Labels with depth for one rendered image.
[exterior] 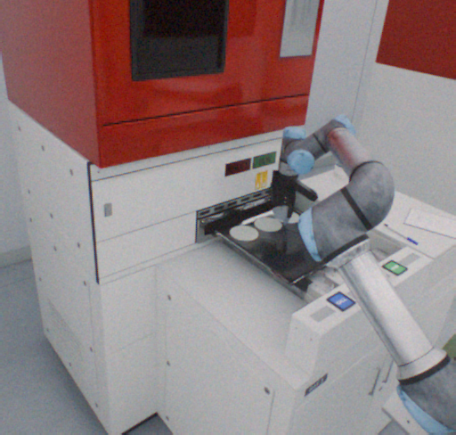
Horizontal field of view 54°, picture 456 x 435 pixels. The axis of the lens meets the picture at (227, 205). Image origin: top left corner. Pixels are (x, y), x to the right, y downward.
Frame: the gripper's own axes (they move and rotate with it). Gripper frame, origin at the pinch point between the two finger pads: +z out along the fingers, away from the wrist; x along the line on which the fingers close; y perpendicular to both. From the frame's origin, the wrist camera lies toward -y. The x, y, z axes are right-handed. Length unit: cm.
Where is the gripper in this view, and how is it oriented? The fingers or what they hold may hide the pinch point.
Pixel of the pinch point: (286, 221)
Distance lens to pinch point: 162.5
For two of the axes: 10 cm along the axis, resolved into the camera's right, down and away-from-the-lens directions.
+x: 0.7, 5.0, -8.6
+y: -10.0, -0.3, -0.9
